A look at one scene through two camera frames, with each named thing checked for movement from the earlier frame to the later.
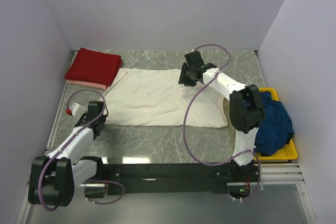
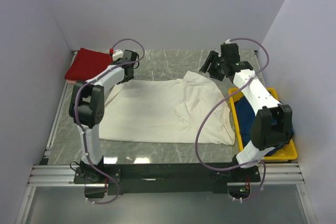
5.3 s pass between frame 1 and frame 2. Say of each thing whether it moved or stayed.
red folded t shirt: stayed
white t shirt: moved
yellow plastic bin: stayed
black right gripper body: moved
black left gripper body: moved
